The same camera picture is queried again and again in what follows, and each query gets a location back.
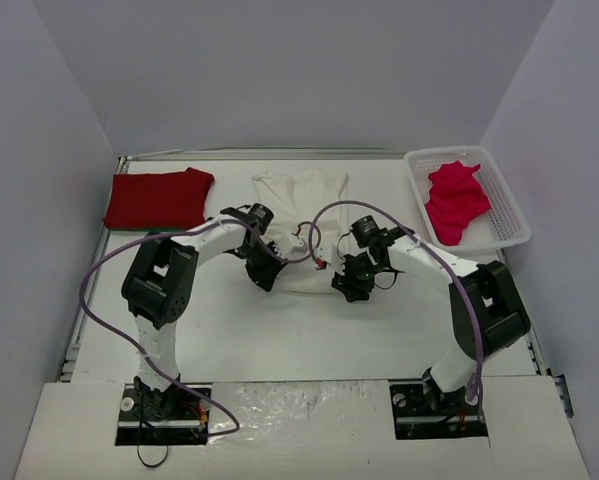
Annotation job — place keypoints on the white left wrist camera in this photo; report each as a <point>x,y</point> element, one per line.
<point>291,247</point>

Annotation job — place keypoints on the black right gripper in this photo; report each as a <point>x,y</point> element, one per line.
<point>351,284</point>

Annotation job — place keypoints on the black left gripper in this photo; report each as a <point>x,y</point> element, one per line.
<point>264,273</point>

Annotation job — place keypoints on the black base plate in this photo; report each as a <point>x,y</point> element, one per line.
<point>419,414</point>
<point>180,420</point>

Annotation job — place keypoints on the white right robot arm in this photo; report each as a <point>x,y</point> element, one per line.
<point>486,311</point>

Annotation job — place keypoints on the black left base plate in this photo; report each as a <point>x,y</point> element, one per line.
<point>180,420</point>

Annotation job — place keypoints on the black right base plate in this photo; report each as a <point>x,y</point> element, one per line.
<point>419,414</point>

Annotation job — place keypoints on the white t shirt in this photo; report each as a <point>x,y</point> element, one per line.
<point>294,198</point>

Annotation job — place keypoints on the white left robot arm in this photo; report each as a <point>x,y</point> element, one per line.
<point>159,284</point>

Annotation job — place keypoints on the pink t shirt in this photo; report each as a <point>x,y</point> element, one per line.
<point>456,198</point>

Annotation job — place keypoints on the white plastic basket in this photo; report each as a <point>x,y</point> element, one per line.
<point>504,224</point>

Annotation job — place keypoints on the folded red t shirt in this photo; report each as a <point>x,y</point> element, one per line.
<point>158,201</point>

